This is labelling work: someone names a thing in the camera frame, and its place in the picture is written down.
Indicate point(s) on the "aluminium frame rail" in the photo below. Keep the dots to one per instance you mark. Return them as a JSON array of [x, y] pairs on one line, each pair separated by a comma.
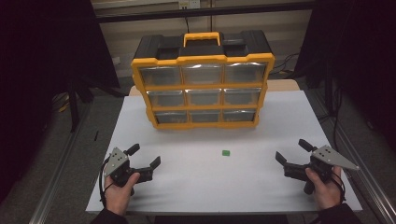
[[367, 174], [59, 174]]

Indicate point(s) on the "black horizontal bar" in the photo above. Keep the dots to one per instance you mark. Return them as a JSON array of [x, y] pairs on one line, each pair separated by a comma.
[[202, 11]]

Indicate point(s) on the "person's right hand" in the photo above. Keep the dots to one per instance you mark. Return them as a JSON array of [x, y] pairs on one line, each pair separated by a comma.
[[328, 193]]

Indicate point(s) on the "white table sheet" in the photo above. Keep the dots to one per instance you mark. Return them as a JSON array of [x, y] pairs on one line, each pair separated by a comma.
[[202, 180]]

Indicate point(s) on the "person's left hand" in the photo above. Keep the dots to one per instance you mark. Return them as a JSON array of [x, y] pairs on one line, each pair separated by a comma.
[[118, 197]]

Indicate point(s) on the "white wall socket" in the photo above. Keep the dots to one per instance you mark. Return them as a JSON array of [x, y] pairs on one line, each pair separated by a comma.
[[189, 4]]

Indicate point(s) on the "dark curtain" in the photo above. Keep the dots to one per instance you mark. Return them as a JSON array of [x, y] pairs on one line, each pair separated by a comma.
[[364, 62], [37, 77]]

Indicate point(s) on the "yellow black drawer organizer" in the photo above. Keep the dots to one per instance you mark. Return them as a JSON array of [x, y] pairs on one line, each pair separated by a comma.
[[202, 59]]

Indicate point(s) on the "small black pen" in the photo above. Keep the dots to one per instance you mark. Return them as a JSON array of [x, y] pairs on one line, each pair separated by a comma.
[[96, 135]]

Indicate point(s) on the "clear plastic drawer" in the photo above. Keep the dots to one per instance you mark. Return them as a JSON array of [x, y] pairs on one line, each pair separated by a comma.
[[171, 117]]

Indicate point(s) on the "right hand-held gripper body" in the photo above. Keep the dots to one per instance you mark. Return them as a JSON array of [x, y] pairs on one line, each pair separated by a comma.
[[330, 157]]

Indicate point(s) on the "black metal stand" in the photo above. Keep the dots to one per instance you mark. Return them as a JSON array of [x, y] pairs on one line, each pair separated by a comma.
[[73, 109]]

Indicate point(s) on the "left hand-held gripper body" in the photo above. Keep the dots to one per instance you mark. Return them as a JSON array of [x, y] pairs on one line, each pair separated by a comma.
[[116, 161]]

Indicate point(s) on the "small green block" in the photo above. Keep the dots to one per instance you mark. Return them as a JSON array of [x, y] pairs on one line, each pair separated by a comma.
[[226, 153]]

